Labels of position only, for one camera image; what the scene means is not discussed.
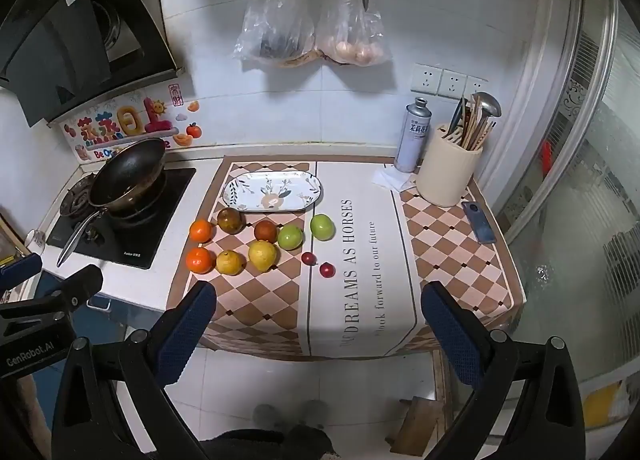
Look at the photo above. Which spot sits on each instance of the white wall socket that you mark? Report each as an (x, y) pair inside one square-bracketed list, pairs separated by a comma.
[(476, 86), (426, 79), (454, 84)]

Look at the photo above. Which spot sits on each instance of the black range hood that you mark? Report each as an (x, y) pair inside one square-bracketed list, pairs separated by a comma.
[(75, 40)]

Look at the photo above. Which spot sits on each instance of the yellow lemon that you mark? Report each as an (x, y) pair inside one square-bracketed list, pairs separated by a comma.
[(262, 255), (230, 263)]

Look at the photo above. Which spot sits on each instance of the wooden stool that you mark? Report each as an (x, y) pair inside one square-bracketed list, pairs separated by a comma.
[(420, 427)]

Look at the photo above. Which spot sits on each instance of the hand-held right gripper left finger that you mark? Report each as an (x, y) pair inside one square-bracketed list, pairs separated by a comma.
[(185, 335)]

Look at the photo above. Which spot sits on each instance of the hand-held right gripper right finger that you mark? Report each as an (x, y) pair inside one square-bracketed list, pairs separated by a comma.
[(450, 335)]

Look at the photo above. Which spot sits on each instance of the grey slipper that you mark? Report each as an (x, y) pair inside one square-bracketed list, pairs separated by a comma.
[(312, 415), (267, 417)]

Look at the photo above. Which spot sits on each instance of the cream utensil holder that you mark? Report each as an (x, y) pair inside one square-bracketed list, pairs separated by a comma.
[(445, 175)]

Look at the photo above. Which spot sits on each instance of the small white cup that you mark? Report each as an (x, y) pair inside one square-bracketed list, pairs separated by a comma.
[(36, 240)]

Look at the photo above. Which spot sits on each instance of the white tissue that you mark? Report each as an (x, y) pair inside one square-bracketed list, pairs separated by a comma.
[(392, 179)]

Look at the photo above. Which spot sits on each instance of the blue smartphone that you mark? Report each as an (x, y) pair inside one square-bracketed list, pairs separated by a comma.
[(479, 222)]

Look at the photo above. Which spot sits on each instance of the dark brown round fruit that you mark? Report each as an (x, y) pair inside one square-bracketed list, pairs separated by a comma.
[(230, 220)]

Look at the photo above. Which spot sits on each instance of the floral oval plate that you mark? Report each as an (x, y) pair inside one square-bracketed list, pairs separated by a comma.
[(300, 190)]

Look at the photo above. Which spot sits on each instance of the metal ladle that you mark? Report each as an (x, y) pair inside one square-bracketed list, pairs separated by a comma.
[(489, 103)]

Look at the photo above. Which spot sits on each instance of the dark fuzzy clothing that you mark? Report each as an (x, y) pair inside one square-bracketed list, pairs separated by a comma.
[(270, 446)]

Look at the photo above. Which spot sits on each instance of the dark reddish orange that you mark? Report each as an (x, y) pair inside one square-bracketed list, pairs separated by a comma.
[(265, 231)]

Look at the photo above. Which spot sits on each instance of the black induction cooktop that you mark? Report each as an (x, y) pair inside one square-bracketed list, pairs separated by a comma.
[(165, 220)]

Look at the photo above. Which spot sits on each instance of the green apple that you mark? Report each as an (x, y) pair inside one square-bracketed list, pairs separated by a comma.
[(290, 237), (321, 227)]

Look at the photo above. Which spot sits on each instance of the grey spray can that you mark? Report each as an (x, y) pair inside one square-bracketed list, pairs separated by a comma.
[(412, 140)]

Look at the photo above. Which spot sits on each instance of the bundle of chopsticks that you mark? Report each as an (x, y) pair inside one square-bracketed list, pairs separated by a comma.
[(475, 128)]

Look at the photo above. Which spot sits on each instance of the glass sliding door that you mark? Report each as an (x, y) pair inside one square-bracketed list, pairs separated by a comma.
[(575, 240)]

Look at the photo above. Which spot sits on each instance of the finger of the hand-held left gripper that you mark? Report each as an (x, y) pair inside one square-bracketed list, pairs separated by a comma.
[(20, 271), (80, 285)]

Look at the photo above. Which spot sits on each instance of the small red fruit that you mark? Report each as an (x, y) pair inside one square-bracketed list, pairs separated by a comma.
[(326, 269), (308, 258)]

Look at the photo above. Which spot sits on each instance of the checkered table mat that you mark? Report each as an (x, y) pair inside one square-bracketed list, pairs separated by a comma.
[(330, 290)]

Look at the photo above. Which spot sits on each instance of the colourful wall sticker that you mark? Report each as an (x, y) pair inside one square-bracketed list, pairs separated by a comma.
[(125, 123)]

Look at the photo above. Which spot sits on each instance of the black frying pan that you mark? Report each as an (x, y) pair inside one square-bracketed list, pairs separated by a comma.
[(127, 173)]

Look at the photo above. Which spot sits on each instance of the plastic bag with dark contents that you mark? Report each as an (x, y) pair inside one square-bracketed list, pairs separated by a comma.
[(277, 25)]

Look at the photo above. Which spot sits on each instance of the plastic bag with eggs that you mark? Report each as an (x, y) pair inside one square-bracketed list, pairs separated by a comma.
[(355, 35)]

